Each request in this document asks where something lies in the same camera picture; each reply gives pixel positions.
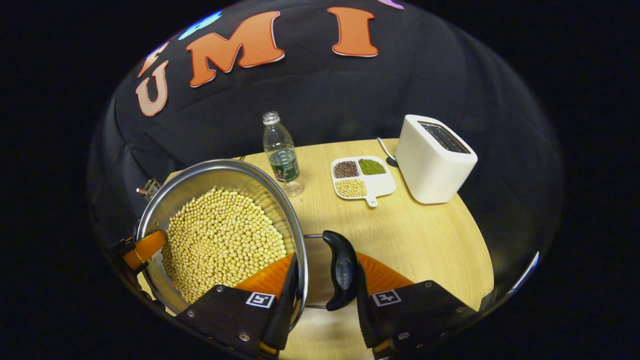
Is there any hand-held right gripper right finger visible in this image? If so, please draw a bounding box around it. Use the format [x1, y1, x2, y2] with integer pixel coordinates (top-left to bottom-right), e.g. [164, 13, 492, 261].
[354, 251, 478, 358]

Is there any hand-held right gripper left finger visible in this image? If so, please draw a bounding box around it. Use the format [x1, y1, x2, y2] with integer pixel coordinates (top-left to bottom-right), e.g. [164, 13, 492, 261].
[175, 251, 301, 358]

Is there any steel pot with black handle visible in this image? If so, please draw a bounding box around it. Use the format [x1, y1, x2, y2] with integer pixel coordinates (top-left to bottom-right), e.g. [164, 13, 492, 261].
[134, 159, 361, 333]

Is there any small glass bottle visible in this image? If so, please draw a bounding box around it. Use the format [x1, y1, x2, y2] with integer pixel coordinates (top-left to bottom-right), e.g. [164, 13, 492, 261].
[136, 177, 163, 202]

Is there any pile of soybeans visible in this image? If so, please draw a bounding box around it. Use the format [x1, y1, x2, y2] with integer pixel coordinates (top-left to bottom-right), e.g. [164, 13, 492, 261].
[161, 187, 288, 305]

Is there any small yellow beans portion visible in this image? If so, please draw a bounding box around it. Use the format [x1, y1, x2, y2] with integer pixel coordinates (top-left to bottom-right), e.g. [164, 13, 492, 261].
[335, 178, 368, 198]

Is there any white divided plate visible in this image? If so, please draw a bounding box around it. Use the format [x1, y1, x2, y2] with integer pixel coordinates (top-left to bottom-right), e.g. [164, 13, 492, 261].
[330, 155, 398, 208]

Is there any clear plastic water bottle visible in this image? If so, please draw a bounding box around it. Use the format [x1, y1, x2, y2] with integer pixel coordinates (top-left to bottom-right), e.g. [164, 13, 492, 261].
[262, 111, 305, 198]

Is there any red beans portion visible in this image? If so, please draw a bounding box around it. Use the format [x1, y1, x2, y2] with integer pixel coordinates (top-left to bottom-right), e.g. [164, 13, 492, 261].
[333, 160, 360, 179]

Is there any green beans portion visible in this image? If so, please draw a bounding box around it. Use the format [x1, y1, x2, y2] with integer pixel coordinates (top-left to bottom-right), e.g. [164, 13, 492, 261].
[358, 158, 387, 176]

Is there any white toaster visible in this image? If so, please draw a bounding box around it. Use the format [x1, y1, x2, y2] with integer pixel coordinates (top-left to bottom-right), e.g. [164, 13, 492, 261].
[394, 114, 479, 205]

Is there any black backdrop cloth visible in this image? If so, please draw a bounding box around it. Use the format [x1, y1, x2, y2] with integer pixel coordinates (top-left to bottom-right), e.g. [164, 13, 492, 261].
[86, 0, 566, 321]

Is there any white toaster cable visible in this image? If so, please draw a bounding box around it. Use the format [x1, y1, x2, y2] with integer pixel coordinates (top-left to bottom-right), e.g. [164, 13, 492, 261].
[376, 137, 400, 168]

